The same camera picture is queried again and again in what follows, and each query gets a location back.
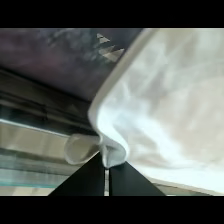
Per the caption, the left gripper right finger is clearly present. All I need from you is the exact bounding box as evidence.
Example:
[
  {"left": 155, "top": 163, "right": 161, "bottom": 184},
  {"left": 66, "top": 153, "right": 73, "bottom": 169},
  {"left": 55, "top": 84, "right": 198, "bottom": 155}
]
[{"left": 109, "top": 161, "right": 166, "bottom": 197}]

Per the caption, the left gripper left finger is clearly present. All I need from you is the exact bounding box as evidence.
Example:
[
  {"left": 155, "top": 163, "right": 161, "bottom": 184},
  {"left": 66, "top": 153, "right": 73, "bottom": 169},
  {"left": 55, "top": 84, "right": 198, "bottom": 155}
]
[{"left": 48, "top": 151, "right": 106, "bottom": 197}]

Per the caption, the white garment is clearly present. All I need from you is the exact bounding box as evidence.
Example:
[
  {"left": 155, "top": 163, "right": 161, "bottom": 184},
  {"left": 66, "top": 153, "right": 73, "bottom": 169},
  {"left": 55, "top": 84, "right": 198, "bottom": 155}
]
[{"left": 63, "top": 28, "right": 224, "bottom": 196}]

